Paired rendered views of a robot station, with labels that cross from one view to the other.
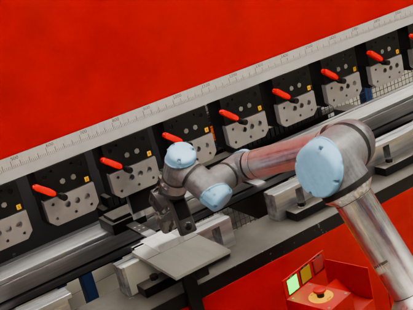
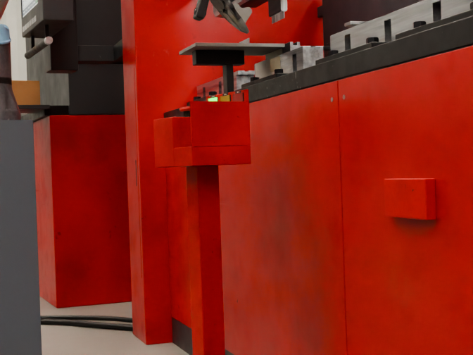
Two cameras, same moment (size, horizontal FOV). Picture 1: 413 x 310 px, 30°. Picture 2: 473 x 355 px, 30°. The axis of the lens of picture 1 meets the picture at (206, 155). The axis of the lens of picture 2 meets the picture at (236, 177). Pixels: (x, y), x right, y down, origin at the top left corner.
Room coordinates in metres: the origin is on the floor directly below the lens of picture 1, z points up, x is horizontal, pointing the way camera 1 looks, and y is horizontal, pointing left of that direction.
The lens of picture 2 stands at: (2.43, -2.37, 0.64)
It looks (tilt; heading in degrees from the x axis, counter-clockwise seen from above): 0 degrees down; 100
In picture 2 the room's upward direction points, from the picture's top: 2 degrees counter-clockwise
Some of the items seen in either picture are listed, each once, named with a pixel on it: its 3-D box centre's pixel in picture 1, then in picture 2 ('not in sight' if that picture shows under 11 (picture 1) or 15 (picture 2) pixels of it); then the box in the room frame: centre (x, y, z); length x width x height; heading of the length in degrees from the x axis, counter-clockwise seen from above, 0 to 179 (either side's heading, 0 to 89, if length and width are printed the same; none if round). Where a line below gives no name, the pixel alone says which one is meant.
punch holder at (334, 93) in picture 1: (334, 76); not in sight; (2.48, -0.48, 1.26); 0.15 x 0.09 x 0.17; 118
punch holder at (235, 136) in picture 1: (237, 115); not in sight; (2.29, -0.12, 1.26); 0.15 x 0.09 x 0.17; 118
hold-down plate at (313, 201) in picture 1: (326, 198); (352, 58); (2.35, -0.35, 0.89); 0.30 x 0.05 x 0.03; 118
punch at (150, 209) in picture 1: (144, 199); (277, 4); (2.11, 0.21, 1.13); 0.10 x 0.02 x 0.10; 118
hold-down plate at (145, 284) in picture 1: (184, 269); (266, 84); (2.08, 0.15, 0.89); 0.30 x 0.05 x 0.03; 118
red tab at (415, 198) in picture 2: not in sight; (409, 198); (2.46, -0.77, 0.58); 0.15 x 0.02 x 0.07; 118
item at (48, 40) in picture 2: not in sight; (37, 41); (1.02, 1.05, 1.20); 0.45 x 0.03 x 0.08; 124
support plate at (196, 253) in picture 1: (179, 252); (231, 49); (1.98, 0.14, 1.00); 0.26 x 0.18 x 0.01; 28
